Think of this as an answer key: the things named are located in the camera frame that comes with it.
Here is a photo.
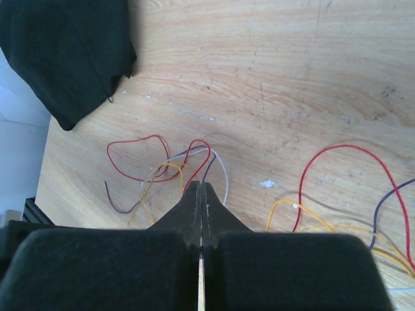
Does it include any yellow wire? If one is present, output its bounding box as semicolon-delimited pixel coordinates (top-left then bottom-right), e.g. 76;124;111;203
128;161;195;227
265;198;415;276

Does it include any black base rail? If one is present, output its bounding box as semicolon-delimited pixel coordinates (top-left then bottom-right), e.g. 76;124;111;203
22;198;54;225

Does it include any white wire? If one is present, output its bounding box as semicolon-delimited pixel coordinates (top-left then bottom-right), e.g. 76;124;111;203
141;150;230;207

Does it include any red wire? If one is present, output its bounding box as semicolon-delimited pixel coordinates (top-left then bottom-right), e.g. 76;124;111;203
106;134;415;271

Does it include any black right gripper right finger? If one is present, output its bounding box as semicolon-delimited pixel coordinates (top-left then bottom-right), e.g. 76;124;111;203
204;185;392;310

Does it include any black cloth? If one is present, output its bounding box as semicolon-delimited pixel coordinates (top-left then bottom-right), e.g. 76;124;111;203
1;1;137;131

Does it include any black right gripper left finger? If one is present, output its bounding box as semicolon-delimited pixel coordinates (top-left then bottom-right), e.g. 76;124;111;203
1;182;202;310

